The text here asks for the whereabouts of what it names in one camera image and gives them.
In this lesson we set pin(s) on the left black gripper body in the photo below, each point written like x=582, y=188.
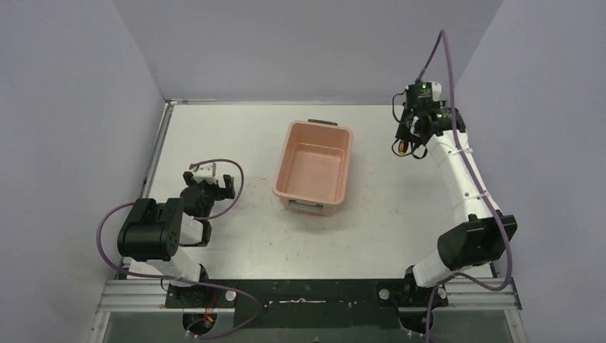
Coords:
x=208, y=185

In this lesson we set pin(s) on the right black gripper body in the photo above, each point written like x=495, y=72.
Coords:
x=409, y=113

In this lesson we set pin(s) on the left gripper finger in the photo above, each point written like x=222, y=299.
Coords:
x=188, y=178
x=228, y=191

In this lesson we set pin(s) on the black yellow screwdriver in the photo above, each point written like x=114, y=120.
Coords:
x=402, y=148

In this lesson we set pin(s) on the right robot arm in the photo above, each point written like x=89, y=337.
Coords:
x=480, y=230

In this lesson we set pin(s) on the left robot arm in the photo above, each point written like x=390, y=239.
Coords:
x=156, y=233

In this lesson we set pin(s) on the pink plastic bin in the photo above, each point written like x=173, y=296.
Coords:
x=313, y=167

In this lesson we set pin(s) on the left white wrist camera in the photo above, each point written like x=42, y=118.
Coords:
x=204, y=172

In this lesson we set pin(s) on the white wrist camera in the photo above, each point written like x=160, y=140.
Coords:
x=204, y=172
x=436, y=90

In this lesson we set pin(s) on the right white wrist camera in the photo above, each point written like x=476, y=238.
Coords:
x=436, y=90

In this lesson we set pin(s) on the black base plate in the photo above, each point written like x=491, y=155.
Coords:
x=309, y=304

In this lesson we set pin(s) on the aluminium front rail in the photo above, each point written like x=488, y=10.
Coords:
x=133, y=310

